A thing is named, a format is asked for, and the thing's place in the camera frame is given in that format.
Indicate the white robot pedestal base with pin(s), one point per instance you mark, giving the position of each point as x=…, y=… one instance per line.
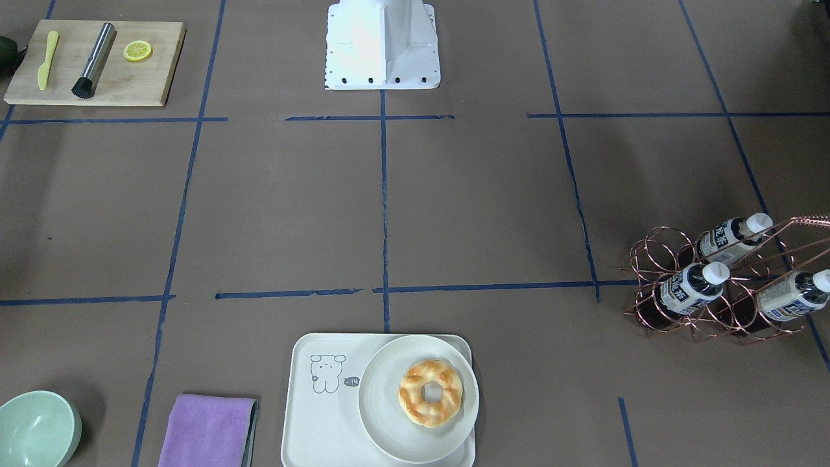
x=381, y=45

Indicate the copper wire bottle rack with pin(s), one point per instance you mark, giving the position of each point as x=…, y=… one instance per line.
x=801, y=243

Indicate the dark green avocado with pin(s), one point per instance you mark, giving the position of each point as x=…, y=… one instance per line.
x=9, y=54

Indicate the mint green bowl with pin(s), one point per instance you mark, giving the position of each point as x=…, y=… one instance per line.
x=39, y=428

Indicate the yellow plastic knife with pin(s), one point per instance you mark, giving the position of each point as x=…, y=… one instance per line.
x=44, y=69

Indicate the beige round plate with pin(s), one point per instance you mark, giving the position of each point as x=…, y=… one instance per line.
x=384, y=419

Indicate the steel muddler black tip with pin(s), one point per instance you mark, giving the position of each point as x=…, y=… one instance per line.
x=86, y=84

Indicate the tea bottle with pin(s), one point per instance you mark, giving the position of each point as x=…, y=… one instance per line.
x=690, y=289
x=731, y=241
x=798, y=295

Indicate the beige tray with bunny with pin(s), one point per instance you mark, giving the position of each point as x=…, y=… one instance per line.
x=322, y=422

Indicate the purple folded cloth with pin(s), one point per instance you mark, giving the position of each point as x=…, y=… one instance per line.
x=210, y=431

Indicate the lemon slice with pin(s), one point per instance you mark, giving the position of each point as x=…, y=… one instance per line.
x=137, y=51

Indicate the glazed twisted donut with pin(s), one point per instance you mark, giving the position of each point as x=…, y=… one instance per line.
x=431, y=393

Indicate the wooden cutting board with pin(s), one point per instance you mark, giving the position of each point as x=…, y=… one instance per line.
x=122, y=83

